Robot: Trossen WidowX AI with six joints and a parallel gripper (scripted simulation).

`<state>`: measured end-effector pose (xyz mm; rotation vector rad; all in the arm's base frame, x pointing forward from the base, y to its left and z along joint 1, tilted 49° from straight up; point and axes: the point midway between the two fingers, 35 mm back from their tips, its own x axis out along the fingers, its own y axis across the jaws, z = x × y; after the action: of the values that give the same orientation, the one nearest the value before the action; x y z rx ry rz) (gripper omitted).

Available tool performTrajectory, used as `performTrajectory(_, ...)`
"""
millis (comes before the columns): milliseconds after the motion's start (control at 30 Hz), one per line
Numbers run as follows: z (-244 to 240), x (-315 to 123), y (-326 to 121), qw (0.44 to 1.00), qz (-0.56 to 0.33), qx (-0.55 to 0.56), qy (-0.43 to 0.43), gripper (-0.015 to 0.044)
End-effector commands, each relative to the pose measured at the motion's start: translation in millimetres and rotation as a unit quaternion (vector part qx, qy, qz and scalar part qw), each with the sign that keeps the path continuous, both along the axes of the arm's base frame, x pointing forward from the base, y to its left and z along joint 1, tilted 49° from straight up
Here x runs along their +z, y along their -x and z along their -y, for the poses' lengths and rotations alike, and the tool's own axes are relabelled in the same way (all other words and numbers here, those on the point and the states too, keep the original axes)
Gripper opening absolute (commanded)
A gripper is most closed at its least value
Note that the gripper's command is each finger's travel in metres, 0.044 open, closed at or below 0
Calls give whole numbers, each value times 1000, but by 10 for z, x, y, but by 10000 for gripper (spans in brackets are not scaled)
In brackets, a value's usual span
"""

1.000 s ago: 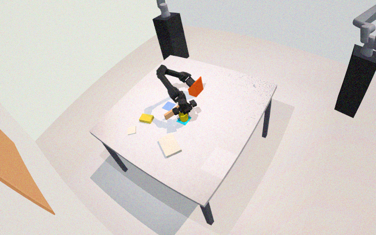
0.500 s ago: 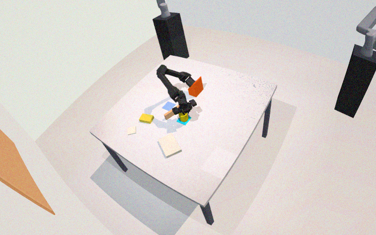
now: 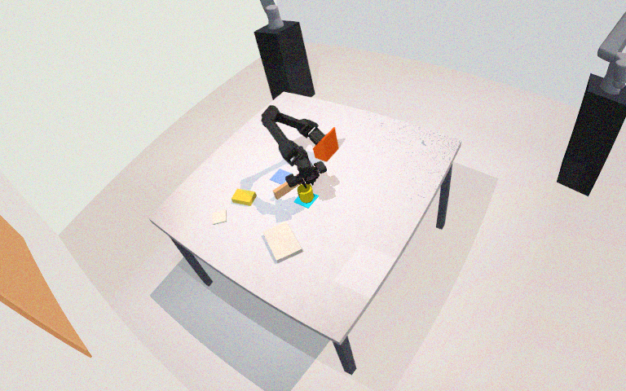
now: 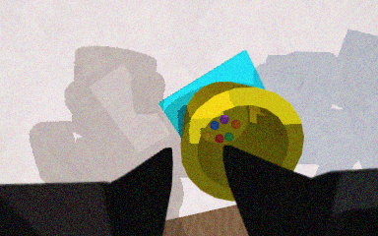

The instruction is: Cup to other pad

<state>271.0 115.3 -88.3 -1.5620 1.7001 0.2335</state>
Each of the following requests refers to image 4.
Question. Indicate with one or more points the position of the yellow cup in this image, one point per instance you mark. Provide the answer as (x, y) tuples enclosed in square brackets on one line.
[(270, 129)]

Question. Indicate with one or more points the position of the brown rectangular block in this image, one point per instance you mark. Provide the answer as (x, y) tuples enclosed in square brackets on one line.
[(225, 221)]

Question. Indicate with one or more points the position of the purple marble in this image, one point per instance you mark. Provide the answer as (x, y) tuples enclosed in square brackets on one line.
[(224, 119)]

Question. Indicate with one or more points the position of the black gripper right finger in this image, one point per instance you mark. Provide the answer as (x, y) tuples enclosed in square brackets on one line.
[(275, 201)]

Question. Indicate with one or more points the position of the dark red marble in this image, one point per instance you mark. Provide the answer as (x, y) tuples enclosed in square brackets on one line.
[(219, 138)]

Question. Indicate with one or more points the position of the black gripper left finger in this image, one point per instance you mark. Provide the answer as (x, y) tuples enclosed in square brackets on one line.
[(134, 204)]

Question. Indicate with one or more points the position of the blue marble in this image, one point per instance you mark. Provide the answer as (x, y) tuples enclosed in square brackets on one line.
[(214, 125)]

